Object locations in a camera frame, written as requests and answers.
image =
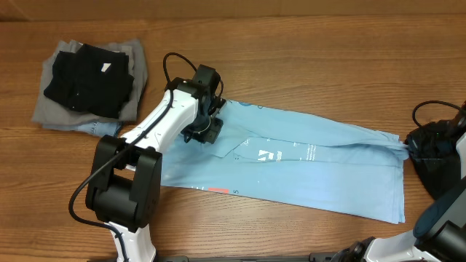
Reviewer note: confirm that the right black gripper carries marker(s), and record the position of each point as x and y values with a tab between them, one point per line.
419	146

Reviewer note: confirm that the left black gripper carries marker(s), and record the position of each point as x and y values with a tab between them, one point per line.
210	134

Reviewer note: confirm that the light blue printed t-shirt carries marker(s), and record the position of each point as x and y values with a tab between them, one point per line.
294	158

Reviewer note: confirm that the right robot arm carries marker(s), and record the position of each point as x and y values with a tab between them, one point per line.
439	233

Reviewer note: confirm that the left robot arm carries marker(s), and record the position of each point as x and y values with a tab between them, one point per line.
123	187

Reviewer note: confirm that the black garment at right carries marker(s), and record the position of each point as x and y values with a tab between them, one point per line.
438	175

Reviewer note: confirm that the folded blue jeans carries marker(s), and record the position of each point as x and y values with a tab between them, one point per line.
99	129

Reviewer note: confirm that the black folded shirt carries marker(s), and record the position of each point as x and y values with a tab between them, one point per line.
91	80

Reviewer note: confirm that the grey folded garment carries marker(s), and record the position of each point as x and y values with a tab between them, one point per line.
49	112

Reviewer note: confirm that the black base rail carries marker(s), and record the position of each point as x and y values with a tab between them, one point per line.
312	257

